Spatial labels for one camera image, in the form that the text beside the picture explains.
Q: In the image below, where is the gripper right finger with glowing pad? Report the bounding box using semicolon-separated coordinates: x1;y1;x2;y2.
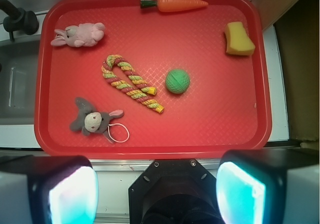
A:
216;148;320;224

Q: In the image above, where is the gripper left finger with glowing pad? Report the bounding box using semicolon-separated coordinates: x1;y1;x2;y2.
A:
0;155;99;224

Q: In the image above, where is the grey plush bunny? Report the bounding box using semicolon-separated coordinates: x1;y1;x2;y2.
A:
69;97;130;144

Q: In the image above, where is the pink plush bunny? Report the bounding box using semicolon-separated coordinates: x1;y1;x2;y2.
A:
50;22;106;48

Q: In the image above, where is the grey sink basin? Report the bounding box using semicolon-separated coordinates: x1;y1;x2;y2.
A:
0;35;40;125

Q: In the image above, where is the red plastic tray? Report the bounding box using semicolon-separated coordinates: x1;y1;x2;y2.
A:
34;0;272;160

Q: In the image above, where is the green textured ball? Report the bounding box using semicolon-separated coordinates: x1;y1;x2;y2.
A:
165;69;191;94

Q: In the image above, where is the yellow sponge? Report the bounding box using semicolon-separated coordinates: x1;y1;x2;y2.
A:
224;21;256;56

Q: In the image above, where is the black sink faucet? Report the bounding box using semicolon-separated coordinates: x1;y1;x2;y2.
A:
0;0;40;42

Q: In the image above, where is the orange plastic carrot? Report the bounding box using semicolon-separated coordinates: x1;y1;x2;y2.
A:
140;0;209;13

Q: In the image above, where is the twisted rope candy cane toy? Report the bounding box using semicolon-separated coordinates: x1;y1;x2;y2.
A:
101;54;165;114

